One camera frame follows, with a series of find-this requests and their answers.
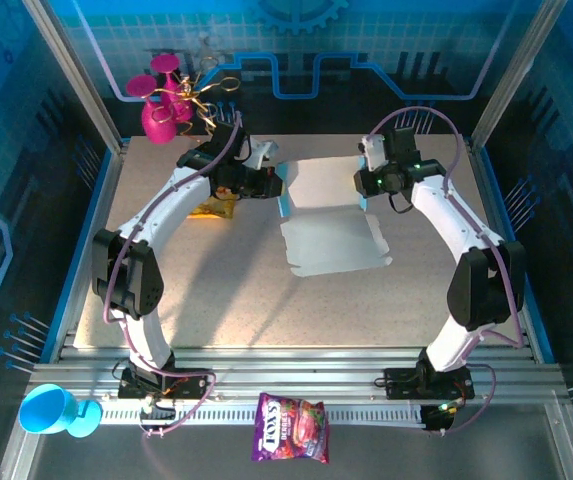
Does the aluminium frame post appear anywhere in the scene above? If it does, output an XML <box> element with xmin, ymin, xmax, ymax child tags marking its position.
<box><xmin>20</xmin><ymin>0</ymin><xmax>132</xmax><ymax>154</ymax></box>
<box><xmin>470</xmin><ymin>0</ymin><xmax>572</xmax><ymax>151</ymax></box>

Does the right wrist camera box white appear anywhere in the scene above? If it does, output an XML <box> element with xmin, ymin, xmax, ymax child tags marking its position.
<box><xmin>359</xmin><ymin>133</ymin><xmax>391</xmax><ymax>172</ymax></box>

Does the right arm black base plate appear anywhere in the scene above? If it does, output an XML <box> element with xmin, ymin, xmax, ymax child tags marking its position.
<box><xmin>383</xmin><ymin>367</ymin><xmax>476</xmax><ymax>401</ymax></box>

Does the white slotted cable duct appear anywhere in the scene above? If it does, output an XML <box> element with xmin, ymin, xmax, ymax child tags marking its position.
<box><xmin>100</xmin><ymin>403</ymin><xmax>427</xmax><ymax>427</ymax></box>

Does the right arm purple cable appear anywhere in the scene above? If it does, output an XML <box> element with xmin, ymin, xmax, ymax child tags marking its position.
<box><xmin>368</xmin><ymin>104</ymin><xmax>526</xmax><ymax>436</ymax></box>

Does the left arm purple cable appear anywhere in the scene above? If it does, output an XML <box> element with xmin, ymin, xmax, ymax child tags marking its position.
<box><xmin>103</xmin><ymin>112</ymin><xmax>243</xmax><ymax>441</ymax></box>

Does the aluminium frame rail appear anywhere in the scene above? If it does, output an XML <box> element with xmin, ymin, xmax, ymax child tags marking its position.
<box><xmin>28</xmin><ymin>347</ymin><xmax>570</xmax><ymax>406</ymax></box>

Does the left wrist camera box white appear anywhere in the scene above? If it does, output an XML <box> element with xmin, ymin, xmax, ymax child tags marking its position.
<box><xmin>244</xmin><ymin>139</ymin><xmax>280</xmax><ymax>172</ymax></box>

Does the blue paper box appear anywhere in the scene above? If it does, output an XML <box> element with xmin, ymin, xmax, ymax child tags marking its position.
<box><xmin>275</xmin><ymin>154</ymin><xmax>395</xmax><ymax>278</ymax></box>

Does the pink plastic goblet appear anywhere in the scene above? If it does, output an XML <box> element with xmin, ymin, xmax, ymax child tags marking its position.
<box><xmin>149</xmin><ymin>53</ymin><xmax>195</xmax><ymax>124</ymax></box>
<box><xmin>125</xmin><ymin>74</ymin><xmax>176</xmax><ymax>146</ymax></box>

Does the aluminium table side rail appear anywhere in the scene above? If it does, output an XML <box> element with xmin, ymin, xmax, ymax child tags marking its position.
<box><xmin>465</xmin><ymin>137</ymin><xmax>555</xmax><ymax>364</ymax></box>
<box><xmin>40</xmin><ymin>139</ymin><xmax>132</xmax><ymax>364</ymax></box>

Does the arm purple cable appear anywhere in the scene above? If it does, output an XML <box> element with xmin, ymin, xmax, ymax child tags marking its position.
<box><xmin>368</xmin><ymin>104</ymin><xmax>526</xmax><ymax>436</ymax></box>
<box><xmin>103</xmin><ymin>112</ymin><xmax>243</xmax><ymax>441</ymax></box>

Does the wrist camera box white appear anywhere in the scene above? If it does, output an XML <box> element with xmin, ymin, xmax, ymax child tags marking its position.
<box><xmin>359</xmin><ymin>133</ymin><xmax>391</xmax><ymax>172</ymax></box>
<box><xmin>244</xmin><ymin>139</ymin><xmax>280</xmax><ymax>172</ymax></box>

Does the yellow snack packet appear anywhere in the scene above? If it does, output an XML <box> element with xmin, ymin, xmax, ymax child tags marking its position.
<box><xmin>188</xmin><ymin>187</ymin><xmax>237</xmax><ymax>220</ymax></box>

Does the purple candy bag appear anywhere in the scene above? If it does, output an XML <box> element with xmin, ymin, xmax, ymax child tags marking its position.
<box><xmin>250</xmin><ymin>392</ymin><xmax>331</xmax><ymax>465</ymax></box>

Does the blue plastic goblet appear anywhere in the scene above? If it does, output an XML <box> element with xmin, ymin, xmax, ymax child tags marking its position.
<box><xmin>18</xmin><ymin>383</ymin><xmax>103</xmax><ymax>440</ymax></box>

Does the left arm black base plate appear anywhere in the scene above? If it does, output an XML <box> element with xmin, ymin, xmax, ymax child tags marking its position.
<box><xmin>117</xmin><ymin>367</ymin><xmax>216</xmax><ymax>401</ymax></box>

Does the small black controller board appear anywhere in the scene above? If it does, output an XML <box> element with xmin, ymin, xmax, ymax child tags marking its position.
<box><xmin>139</xmin><ymin>397</ymin><xmax>177</xmax><ymax>439</ymax></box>
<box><xmin>421</xmin><ymin>402</ymin><xmax>456</xmax><ymax>435</ymax></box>

